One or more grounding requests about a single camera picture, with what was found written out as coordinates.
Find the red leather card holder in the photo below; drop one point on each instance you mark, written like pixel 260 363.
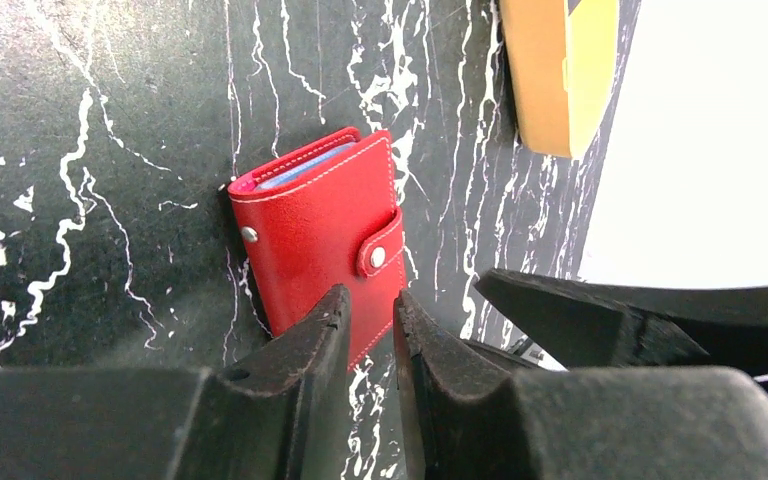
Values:
pixel 325 214

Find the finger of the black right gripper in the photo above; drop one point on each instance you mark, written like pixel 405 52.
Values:
pixel 592 325
pixel 500 358

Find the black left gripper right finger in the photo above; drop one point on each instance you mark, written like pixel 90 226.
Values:
pixel 465 417

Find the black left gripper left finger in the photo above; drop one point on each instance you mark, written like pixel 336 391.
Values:
pixel 280 413

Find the yellow oval tray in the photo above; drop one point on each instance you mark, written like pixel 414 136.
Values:
pixel 562 61

